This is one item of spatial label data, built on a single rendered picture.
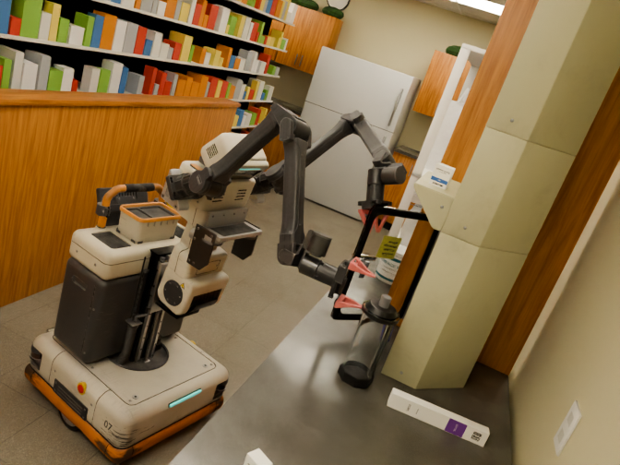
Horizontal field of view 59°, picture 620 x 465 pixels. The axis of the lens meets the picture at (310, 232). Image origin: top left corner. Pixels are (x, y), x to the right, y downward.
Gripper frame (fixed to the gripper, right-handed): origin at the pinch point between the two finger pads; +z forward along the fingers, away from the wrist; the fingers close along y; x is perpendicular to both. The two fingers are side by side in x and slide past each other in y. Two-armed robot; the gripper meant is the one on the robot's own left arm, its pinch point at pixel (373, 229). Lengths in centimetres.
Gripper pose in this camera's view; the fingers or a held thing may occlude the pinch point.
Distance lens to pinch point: 177.4
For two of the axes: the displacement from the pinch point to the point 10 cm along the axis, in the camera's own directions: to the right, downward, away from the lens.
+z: -0.8, 9.9, -0.8
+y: -5.5, 0.2, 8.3
